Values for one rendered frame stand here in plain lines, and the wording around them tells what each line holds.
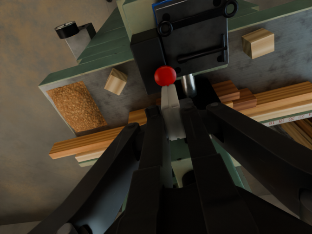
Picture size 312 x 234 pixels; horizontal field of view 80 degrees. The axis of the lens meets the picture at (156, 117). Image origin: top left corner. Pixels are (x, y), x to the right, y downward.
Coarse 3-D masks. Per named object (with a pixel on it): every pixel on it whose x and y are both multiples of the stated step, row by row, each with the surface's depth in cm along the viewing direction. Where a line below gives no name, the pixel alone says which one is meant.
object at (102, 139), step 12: (300, 84) 41; (264, 96) 41; (276, 96) 40; (288, 96) 39; (300, 96) 39; (252, 108) 40; (264, 108) 40; (108, 132) 46; (60, 144) 48; (72, 144) 46; (84, 144) 45; (96, 144) 45; (108, 144) 45; (60, 156) 47
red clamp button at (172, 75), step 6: (162, 66) 25; (168, 66) 25; (156, 72) 25; (162, 72) 25; (168, 72) 25; (174, 72) 25; (156, 78) 25; (162, 78) 25; (168, 78) 25; (174, 78) 26; (162, 84) 26; (168, 84) 26
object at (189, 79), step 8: (184, 80) 33; (192, 80) 33; (200, 80) 39; (208, 80) 38; (176, 88) 39; (184, 88) 34; (192, 88) 34; (200, 88) 37; (208, 88) 36; (184, 96) 36; (192, 96) 35; (200, 96) 35; (208, 96) 34; (216, 96) 33; (200, 104) 33
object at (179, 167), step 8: (176, 144) 32; (184, 144) 31; (176, 152) 31; (184, 152) 30; (176, 160) 29; (184, 160) 29; (176, 168) 30; (184, 168) 31; (192, 168) 31; (176, 176) 32
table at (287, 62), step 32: (128, 32) 36; (288, 32) 34; (96, 64) 39; (128, 64) 37; (256, 64) 38; (288, 64) 38; (96, 96) 41; (128, 96) 41; (160, 96) 42; (96, 128) 47
